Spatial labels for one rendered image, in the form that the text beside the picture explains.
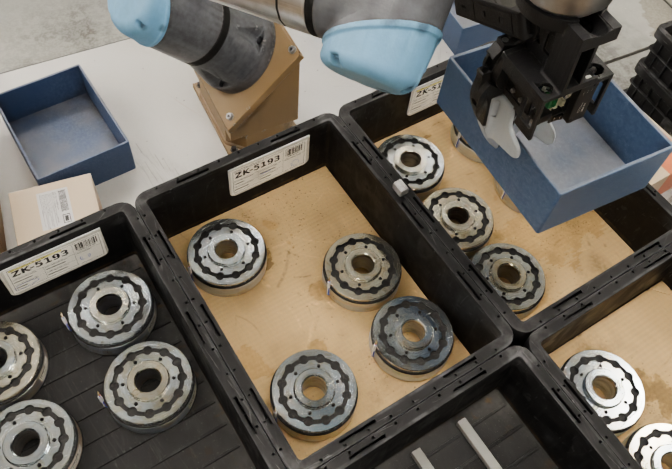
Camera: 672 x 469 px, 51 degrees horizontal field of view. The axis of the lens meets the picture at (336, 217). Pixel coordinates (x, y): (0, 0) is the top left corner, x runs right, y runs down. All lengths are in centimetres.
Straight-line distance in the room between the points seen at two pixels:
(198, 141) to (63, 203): 27
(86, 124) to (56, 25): 131
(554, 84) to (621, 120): 23
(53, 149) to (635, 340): 95
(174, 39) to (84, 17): 156
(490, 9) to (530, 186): 19
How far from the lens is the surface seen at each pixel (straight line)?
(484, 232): 99
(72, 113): 133
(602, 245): 108
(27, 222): 112
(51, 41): 255
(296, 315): 93
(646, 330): 103
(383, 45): 48
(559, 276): 102
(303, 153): 100
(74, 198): 113
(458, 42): 142
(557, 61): 60
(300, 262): 96
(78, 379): 93
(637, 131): 82
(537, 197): 73
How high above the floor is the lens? 166
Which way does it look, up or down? 56 degrees down
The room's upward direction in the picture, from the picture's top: 7 degrees clockwise
